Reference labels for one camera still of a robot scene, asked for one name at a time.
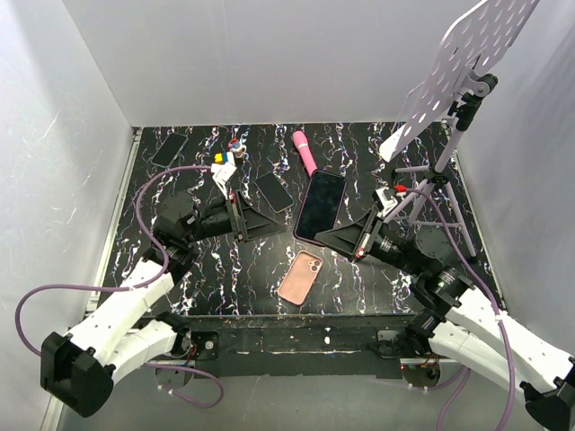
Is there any dark phone blue case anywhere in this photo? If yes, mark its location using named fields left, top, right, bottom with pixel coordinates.
left=151, top=133, right=188, bottom=169

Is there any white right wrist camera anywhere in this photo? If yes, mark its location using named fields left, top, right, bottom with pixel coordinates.
left=373, top=186, right=406, bottom=220

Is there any purple music stand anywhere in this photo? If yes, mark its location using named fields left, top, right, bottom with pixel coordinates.
left=379, top=0, right=539, bottom=257

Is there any pink cylindrical wand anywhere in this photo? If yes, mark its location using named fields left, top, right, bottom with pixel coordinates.
left=292, top=130, right=318, bottom=177

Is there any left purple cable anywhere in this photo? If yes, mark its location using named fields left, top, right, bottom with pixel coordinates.
left=14, top=164, right=226, bottom=409

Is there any pink phone case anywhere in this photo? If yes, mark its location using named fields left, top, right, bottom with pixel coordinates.
left=278, top=251, right=323, bottom=305

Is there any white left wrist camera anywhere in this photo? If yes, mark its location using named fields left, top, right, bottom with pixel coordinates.
left=210, top=163, right=236, bottom=199

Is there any aluminium frame rail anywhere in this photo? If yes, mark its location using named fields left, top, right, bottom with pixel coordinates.
left=40, top=128, right=143, bottom=431

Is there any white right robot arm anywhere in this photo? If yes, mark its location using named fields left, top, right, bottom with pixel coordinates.
left=315, top=211, right=574, bottom=430

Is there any colourful toy block stack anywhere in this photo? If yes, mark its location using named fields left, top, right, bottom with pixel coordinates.
left=214, top=152, right=235, bottom=166

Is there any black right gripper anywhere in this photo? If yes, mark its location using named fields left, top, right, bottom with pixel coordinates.
left=314, top=207, right=423, bottom=277

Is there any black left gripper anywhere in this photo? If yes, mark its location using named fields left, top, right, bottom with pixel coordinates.
left=185, top=189, right=287, bottom=243

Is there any small toy figure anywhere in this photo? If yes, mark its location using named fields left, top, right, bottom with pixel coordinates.
left=228, top=138, right=246, bottom=159

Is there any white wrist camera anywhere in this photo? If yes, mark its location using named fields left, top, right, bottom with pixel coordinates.
left=210, top=163, right=236, bottom=199
left=373, top=186, right=406, bottom=220

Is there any black smartphone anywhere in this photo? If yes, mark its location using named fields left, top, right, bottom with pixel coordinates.
left=255, top=172, right=294, bottom=214

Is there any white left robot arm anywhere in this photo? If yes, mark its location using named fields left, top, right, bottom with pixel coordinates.
left=40, top=191, right=285, bottom=418

